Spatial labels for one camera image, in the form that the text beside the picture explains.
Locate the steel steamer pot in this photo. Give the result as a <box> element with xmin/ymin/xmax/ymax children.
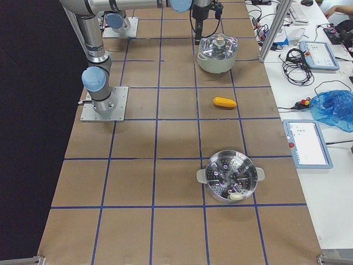
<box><xmin>196</xmin><ymin>150</ymin><xmax>265</xmax><ymax>204</ymax></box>

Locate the white keyboard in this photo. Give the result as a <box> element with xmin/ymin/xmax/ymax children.
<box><xmin>288</xmin><ymin>2</ymin><xmax>309</xmax><ymax>25</ymax></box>

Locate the yellow corn cob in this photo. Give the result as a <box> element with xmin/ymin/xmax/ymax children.
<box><xmin>212</xmin><ymin>97</ymin><xmax>237</xmax><ymax>109</ymax></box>

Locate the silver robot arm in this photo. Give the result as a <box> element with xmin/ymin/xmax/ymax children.
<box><xmin>89</xmin><ymin>1</ymin><xmax>217</xmax><ymax>45</ymax></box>
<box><xmin>60</xmin><ymin>1</ymin><xmax>117</xmax><ymax>115</ymax></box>

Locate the glass pot lid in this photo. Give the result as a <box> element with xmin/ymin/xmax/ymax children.
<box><xmin>199</xmin><ymin>33</ymin><xmax>238</xmax><ymax>59</ymax></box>

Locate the white electric cooking pot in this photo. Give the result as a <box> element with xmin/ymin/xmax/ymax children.
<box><xmin>196</xmin><ymin>33</ymin><xmax>239</xmax><ymax>74</ymax></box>

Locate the black coiled cable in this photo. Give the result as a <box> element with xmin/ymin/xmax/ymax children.
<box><xmin>279</xmin><ymin>48</ymin><xmax>314</xmax><ymax>86</ymax></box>

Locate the blue plastic bag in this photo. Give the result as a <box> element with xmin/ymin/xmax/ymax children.
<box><xmin>309</xmin><ymin>90</ymin><xmax>352</xmax><ymax>133</ymax></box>

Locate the blue teach pendant near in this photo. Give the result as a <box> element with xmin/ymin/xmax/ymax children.
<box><xmin>282</xmin><ymin>119</ymin><xmax>333</xmax><ymax>169</ymax></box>

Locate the aluminium frame post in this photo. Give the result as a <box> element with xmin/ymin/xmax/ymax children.
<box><xmin>259</xmin><ymin>0</ymin><xmax>292</xmax><ymax>62</ymax></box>

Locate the blue teach pendant far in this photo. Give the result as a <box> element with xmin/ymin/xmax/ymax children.
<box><xmin>299</xmin><ymin>41</ymin><xmax>340</xmax><ymax>71</ymax></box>

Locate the blue teach pendant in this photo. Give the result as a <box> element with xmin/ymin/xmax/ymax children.
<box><xmin>282</xmin><ymin>119</ymin><xmax>333</xmax><ymax>169</ymax></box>
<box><xmin>299</xmin><ymin>41</ymin><xmax>340</xmax><ymax>71</ymax></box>

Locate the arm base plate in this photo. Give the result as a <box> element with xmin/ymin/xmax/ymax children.
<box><xmin>80</xmin><ymin>87</ymin><xmax>129</xmax><ymax>122</ymax></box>
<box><xmin>103</xmin><ymin>15</ymin><xmax>138</xmax><ymax>39</ymax></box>

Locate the emergency stop button box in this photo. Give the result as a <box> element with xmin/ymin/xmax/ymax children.
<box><xmin>292</xmin><ymin>97</ymin><xmax>311</xmax><ymax>110</ymax></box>

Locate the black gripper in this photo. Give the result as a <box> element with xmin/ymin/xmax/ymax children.
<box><xmin>192</xmin><ymin>0</ymin><xmax>211</xmax><ymax>44</ymax></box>

